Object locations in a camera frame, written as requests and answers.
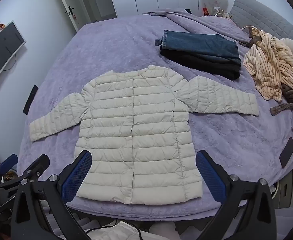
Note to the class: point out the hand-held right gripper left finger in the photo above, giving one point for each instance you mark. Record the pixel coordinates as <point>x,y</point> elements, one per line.
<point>76,177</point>

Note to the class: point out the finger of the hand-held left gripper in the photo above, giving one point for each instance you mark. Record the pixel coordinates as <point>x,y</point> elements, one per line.
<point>9,162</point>
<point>40,163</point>

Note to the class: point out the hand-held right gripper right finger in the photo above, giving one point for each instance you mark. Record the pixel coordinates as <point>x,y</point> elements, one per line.
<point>211,177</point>

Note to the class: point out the cream quilted puffer jacket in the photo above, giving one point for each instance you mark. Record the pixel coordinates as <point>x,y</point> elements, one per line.
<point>136,130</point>

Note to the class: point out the black flat panel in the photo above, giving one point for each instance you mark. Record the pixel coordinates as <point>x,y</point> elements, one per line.
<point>31,100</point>

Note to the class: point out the person's white clothing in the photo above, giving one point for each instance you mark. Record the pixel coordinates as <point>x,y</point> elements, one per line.
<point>116,231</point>

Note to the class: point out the beige bedside cabinet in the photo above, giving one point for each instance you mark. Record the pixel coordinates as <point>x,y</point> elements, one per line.
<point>286,190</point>

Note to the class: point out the black smartphone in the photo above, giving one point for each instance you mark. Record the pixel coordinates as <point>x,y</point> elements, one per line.
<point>287,152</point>

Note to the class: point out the folded black garment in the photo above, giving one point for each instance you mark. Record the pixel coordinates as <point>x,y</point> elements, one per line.
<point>211,67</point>

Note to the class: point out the brown fleece garment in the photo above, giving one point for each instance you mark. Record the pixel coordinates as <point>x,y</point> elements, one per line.
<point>290,92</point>

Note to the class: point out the beige striped shirt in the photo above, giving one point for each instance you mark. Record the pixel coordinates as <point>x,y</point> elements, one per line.
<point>261,67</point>

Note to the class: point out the purple fleece blanket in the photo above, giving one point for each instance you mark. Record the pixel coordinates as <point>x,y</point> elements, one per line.
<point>111,50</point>

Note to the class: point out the folded blue jeans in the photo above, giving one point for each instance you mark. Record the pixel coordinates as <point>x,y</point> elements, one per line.
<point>199,45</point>

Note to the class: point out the red hanging tag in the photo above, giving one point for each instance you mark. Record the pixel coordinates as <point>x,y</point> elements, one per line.
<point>204,12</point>

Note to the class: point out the grey padded headboard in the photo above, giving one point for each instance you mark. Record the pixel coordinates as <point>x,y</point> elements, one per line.
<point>256,12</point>

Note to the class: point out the white-framed wall monitor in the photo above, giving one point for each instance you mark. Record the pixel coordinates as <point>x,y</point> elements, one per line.
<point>4,50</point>

